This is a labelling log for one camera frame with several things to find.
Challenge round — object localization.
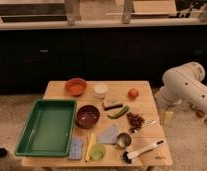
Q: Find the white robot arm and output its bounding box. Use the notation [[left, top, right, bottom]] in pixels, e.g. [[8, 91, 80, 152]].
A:
[[155, 62, 207, 125]]

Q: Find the orange bowl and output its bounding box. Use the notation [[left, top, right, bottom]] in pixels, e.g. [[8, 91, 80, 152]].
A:
[[65, 78, 87, 96]]

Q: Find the purple bowl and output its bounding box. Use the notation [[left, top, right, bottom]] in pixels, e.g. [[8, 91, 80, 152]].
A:
[[76, 105, 100, 129]]

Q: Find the white cup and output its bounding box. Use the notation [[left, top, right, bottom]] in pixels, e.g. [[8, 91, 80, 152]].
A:
[[94, 83, 108, 99]]

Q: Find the brown and black block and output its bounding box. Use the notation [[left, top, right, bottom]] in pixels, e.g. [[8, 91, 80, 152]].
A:
[[102, 99, 123, 111]]

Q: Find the wooden table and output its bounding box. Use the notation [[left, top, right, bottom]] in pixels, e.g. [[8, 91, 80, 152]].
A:
[[22, 81, 173, 168]]

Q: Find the brown grape cluster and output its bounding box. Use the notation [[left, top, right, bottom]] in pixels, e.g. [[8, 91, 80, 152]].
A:
[[127, 112, 145, 133]]

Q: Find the grey cloth piece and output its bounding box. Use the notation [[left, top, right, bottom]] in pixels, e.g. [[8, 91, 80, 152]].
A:
[[97, 125, 118, 144]]

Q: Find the yellow banana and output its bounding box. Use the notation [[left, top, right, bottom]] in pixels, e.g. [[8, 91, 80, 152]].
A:
[[85, 133, 96, 162]]

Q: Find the metal measuring cup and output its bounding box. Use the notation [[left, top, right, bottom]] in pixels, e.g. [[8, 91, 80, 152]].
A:
[[116, 133, 132, 148]]

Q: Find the blue sponge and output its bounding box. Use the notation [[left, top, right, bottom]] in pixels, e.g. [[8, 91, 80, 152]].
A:
[[69, 137, 83, 160]]

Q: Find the light green cup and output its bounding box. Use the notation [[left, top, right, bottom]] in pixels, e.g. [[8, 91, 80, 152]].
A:
[[90, 144, 106, 161]]

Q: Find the green plastic tray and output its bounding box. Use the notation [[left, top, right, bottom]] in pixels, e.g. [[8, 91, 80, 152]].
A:
[[14, 99, 77, 157]]

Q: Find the black cabinet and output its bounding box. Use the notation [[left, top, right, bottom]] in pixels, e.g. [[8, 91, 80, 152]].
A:
[[0, 26, 207, 94]]

